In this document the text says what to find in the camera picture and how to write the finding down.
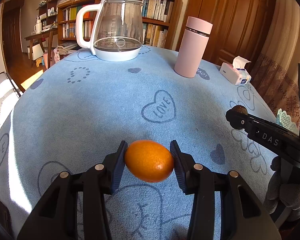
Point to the light blue patterned tablecloth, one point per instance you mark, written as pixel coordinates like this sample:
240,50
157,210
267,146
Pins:
80,110

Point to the wooden side table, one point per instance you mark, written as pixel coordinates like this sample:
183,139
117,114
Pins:
41,47

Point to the patterned beige curtain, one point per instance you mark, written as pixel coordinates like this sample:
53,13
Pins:
275,73

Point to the pink thermos bottle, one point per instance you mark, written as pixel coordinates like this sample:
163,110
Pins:
195,38

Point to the glass kettle white handle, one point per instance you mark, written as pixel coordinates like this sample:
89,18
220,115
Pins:
117,31

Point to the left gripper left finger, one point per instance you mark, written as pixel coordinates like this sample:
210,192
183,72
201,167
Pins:
55,214

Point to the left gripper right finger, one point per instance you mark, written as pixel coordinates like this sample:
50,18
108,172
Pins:
242,214

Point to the mint lattice fruit basket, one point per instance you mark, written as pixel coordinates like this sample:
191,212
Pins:
283,119

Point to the dark hallway door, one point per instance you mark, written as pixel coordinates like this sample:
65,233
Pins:
11,29

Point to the oval orange fruit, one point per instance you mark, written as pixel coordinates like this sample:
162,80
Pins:
149,161

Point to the brown wooden door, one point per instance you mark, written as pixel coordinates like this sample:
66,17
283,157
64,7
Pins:
240,27

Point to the wooden bookshelf with books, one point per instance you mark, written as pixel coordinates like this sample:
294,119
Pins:
159,20

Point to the white tissue pack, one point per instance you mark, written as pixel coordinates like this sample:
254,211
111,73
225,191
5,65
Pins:
235,72

